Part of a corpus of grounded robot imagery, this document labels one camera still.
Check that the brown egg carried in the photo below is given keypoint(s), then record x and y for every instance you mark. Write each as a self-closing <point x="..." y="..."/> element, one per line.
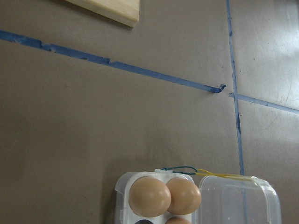
<point x="177" y="220"/>

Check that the clear plastic egg box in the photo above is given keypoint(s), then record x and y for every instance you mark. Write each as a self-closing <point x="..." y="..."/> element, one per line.
<point x="226" y="198"/>

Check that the brown egg in box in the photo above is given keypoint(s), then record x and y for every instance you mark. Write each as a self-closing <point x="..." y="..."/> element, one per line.
<point x="149" y="197"/>
<point x="185" y="196"/>

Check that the wooden cutting board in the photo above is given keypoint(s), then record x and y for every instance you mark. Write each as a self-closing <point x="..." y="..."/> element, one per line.
<point x="122" y="11"/>

